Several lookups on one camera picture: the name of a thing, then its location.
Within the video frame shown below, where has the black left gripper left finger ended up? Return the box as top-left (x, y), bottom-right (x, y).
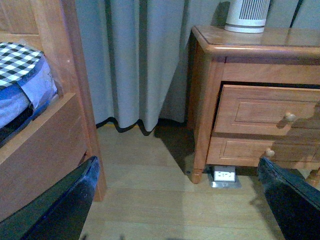
top-left (0, 156), bottom-right (100, 240)

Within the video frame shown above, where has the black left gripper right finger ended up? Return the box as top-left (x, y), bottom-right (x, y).
top-left (257, 157), bottom-right (320, 240)

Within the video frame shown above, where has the wooden drawer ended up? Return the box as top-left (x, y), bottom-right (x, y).
top-left (213, 84), bottom-right (320, 136)
top-left (206, 137), bottom-right (320, 170)

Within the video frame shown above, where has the floor power socket box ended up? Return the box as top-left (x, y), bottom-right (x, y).
top-left (207, 165), bottom-right (242, 189)

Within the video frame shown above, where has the wooden nightstand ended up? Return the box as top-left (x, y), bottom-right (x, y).
top-left (188, 25), bottom-right (320, 186)

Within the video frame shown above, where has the blue mattress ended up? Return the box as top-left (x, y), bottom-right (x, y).
top-left (0, 56), bottom-right (58, 128)

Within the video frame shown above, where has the checkered black-white cloth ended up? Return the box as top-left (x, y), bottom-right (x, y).
top-left (0, 42), bottom-right (44, 90)

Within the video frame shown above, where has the grey-green curtain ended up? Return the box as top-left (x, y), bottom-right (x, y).
top-left (74, 0), bottom-right (320, 137)

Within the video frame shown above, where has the white slatted table lamp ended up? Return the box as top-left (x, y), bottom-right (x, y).
top-left (224, 0), bottom-right (270, 34)

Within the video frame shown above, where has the wooden bed frame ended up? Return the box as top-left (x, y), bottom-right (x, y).
top-left (0, 0), bottom-right (101, 219)

